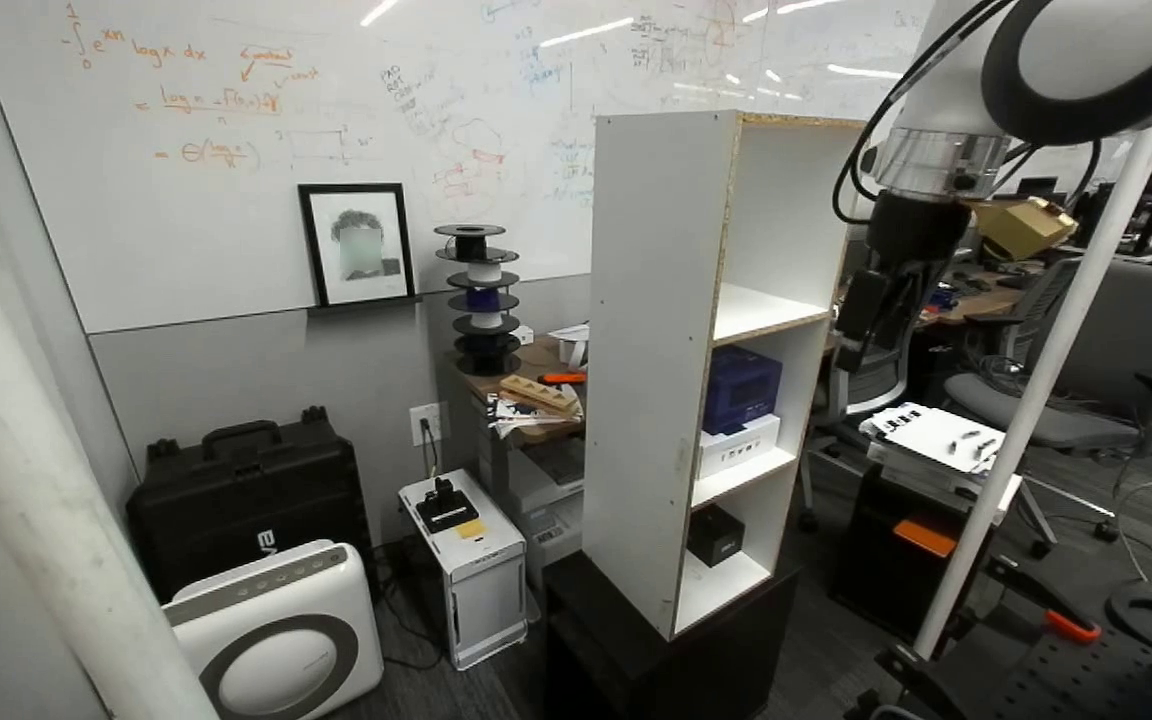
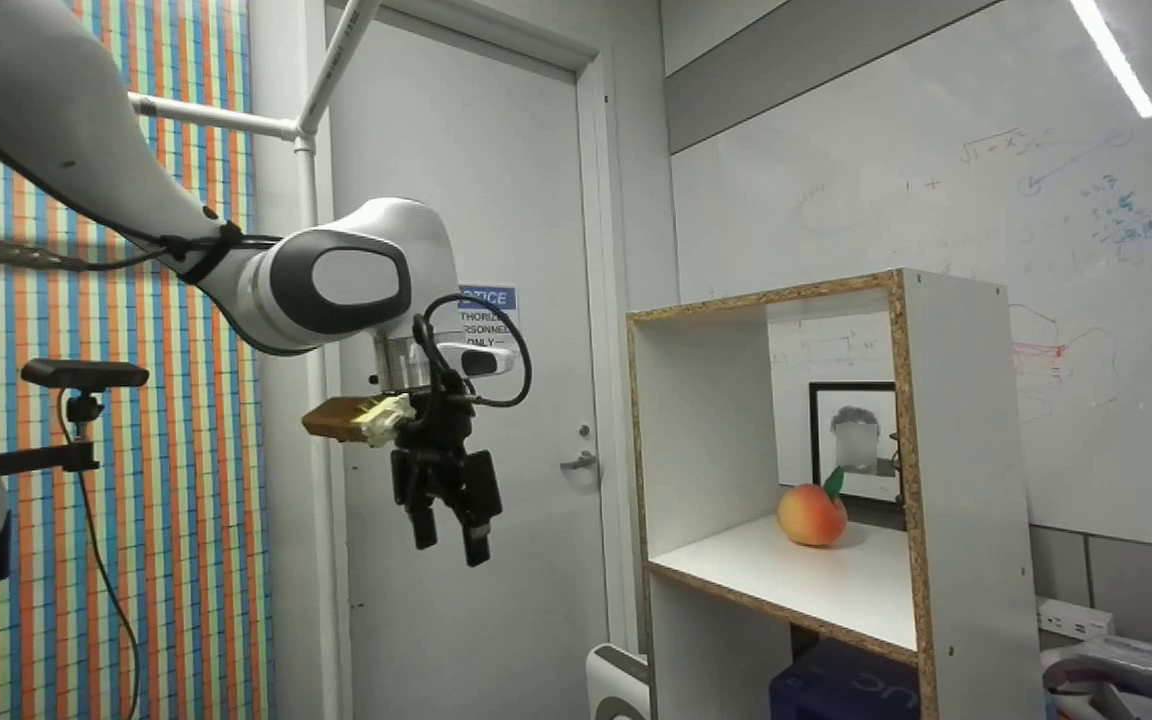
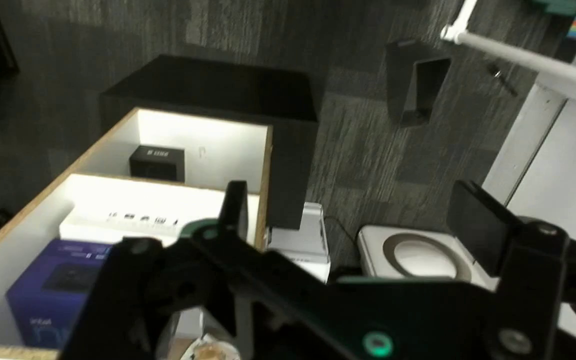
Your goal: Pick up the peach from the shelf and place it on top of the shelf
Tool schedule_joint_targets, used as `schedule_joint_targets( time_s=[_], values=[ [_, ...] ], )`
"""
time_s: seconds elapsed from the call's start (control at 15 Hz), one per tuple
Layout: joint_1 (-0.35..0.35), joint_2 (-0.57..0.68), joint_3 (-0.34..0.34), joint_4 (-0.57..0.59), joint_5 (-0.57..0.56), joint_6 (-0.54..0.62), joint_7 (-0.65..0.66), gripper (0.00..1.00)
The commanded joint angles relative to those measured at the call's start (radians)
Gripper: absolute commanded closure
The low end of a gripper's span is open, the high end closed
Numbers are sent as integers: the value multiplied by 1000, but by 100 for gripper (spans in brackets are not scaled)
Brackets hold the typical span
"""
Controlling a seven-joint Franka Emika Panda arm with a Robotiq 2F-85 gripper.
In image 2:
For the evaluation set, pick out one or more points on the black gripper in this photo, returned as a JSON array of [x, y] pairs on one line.
[[440, 455]]

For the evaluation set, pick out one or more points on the orange red peach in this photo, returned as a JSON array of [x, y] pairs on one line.
[[815, 514]]

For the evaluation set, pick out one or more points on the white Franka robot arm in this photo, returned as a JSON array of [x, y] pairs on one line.
[[339, 280]]

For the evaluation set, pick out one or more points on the white shelf with particleboard edges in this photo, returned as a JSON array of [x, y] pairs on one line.
[[962, 504]]

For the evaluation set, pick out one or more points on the grey door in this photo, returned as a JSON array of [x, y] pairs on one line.
[[536, 443]]

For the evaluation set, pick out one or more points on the white and grey chair back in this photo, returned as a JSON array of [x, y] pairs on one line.
[[619, 680]]

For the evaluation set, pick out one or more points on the blue and white door sign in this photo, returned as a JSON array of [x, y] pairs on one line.
[[488, 297]]

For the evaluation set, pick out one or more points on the framed black-and-white portrait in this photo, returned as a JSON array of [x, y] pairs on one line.
[[856, 443]]

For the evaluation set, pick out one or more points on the dark blue bin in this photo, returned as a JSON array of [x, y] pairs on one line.
[[843, 680]]

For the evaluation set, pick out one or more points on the small white box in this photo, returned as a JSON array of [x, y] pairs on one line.
[[1073, 621]]

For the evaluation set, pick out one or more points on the whiteboard with scribbles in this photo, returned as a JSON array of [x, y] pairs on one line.
[[1003, 173]]

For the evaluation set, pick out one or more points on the grey padded armrest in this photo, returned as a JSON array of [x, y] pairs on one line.
[[1131, 675]]

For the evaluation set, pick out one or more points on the colourful striped wall panel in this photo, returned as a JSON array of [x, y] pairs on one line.
[[191, 532]]

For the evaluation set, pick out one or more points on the black camera on stand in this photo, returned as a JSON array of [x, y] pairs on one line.
[[80, 374]]

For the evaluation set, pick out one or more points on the metal pole frame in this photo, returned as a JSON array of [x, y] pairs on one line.
[[270, 121]]

